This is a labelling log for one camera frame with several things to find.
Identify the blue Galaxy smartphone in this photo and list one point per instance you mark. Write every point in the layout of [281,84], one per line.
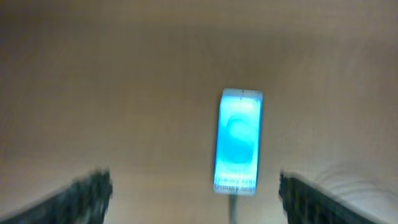
[238,142]

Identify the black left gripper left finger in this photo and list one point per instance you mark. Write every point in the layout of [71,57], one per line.
[85,201]

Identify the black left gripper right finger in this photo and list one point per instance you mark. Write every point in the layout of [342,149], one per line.
[305,202]

